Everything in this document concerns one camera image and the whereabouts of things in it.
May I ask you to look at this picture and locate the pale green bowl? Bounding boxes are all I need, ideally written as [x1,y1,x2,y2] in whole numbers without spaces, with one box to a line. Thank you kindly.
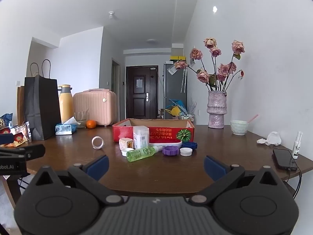
[230,120,249,136]

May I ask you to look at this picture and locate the blue plastic bag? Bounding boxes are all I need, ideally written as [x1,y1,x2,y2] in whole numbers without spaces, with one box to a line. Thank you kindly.
[0,113,13,128]

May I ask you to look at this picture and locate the small white spray bottle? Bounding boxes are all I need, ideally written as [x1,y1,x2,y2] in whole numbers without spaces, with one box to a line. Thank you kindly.
[291,131,303,159]

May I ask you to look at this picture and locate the clear drinking glass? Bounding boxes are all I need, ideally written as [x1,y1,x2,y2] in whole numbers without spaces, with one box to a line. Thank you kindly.
[74,112,88,128]

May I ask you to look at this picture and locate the brown paper bag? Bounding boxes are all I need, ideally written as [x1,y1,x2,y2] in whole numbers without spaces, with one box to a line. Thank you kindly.
[17,62,41,126]

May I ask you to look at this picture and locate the crumpled white tissue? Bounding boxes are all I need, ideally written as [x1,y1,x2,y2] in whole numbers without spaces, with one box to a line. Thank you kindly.
[257,131,282,146]

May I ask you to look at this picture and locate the silver snack packet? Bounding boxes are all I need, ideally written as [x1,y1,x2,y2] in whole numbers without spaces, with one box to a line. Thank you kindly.
[23,121,32,142]

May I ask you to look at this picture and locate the black charging cable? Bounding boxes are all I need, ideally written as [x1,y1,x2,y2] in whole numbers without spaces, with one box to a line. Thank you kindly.
[285,168,303,199]

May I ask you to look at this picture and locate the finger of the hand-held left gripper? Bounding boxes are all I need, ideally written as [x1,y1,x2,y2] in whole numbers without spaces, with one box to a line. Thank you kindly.
[0,133,14,144]
[0,144,46,161]

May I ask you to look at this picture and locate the red snack packet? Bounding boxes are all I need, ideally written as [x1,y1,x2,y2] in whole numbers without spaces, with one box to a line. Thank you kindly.
[0,125,29,147]

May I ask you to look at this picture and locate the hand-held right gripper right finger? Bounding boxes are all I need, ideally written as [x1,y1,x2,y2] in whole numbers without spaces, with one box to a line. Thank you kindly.
[188,155,282,204]

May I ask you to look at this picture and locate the clear tape ring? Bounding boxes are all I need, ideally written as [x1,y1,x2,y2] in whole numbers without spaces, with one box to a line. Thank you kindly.
[92,136,104,150]

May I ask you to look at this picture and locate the pink textured vase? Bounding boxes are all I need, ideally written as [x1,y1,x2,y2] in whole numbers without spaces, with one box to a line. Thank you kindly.
[207,90,228,129]

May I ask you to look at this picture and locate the yellow thermos jug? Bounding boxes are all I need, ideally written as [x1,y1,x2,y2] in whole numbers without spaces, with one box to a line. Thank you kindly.
[58,84,74,124]

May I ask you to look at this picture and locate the blue tissue pack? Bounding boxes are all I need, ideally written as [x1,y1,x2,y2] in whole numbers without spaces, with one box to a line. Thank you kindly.
[55,117,79,136]

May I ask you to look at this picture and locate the dried pink roses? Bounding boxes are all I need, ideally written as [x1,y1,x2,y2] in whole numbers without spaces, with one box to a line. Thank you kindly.
[174,38,245,92]

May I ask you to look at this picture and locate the white cotton swab container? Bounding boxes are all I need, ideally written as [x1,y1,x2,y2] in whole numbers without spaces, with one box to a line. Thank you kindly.
[133,126,149,149]

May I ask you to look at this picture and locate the white and red lint brush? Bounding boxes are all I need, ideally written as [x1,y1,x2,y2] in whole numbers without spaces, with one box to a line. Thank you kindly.
[148,139,183,150]

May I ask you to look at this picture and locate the black smartphone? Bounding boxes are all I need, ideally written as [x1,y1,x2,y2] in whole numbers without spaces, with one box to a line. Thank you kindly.
[273,148,298,171]

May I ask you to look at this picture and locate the pink hard-shell suitcase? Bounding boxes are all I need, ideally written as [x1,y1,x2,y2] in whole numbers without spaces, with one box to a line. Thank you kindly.
[73,88,118,127]

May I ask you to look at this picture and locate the green spray bottle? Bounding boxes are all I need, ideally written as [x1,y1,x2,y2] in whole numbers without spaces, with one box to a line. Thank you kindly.
[126,145,164,162]

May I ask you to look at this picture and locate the small white jar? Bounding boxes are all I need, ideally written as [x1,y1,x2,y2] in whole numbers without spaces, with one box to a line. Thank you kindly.
[119,138,134,151]

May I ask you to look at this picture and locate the rack of small bottles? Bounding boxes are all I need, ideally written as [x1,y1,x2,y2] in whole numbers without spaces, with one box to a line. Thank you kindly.
[180,111,195,123]

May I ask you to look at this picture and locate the blue and yellow bundle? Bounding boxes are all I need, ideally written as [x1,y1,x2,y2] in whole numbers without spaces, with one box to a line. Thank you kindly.
[164,99,186,118]

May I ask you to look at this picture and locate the dark brown entrance door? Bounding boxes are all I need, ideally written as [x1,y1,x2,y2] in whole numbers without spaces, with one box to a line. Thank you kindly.
[126,66,159,119]

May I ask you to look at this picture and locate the grey interior door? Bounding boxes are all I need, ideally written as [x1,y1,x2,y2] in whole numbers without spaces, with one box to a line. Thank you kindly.
[112,59,121,124]

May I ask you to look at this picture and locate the red cardboard box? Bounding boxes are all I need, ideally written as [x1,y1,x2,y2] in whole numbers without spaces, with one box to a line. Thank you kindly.
[112,118,195,144]

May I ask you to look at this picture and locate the folded umbrellas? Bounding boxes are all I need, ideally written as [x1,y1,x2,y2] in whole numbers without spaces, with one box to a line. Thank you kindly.
[180,69,188,93]

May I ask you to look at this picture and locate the grey refrigerator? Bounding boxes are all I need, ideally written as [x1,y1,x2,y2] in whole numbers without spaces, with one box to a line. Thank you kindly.
[163,62,187,118]

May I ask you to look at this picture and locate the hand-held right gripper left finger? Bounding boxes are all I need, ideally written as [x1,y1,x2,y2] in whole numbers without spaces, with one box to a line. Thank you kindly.
[33,155,124,203]

